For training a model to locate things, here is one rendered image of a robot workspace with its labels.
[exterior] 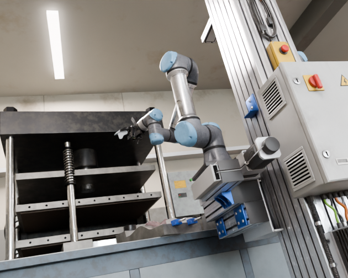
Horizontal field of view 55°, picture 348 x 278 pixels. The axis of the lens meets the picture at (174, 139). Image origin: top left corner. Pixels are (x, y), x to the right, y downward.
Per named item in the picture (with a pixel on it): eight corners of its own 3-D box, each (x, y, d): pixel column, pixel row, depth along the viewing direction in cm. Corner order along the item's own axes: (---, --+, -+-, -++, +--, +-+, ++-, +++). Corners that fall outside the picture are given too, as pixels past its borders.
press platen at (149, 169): (156, 169, 289) (154, 164, 291) (15, 180, 248) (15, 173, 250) (137, 193, 348) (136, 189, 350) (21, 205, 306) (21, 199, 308)
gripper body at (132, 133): (126, 140, 198) (137, 131, 190) (126, 127, 203) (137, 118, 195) (137, 143, 203) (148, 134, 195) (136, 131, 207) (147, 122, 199)
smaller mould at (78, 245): (93, 252, 177) (92, 239, 179) (63, 257, 171) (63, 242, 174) (89, 257, 193) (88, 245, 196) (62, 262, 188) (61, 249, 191)
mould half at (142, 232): (202, 231, 184) (198, 211, 189) (164, 234, 169) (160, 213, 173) (153, 249, 219) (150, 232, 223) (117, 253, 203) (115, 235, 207)
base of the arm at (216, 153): (238, 160, 160) (233, 142, 164) (210, 164, 155) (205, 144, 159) (227, 171, 173) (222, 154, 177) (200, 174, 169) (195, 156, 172)
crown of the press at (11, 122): (172, 168, 280) (159, 106, 304) (-2, 181, 231) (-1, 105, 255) (146, 197, 351) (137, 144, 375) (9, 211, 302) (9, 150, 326)
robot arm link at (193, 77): (195, 61, 194) (172, 140, 201) (182, 55, 187) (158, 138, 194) (209, 63, 185) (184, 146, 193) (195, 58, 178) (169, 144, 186)
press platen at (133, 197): (162, 196, 277) (161, 191, 279) (15, 212, 235) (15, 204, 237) (140, 218, 339) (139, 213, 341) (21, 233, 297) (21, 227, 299)
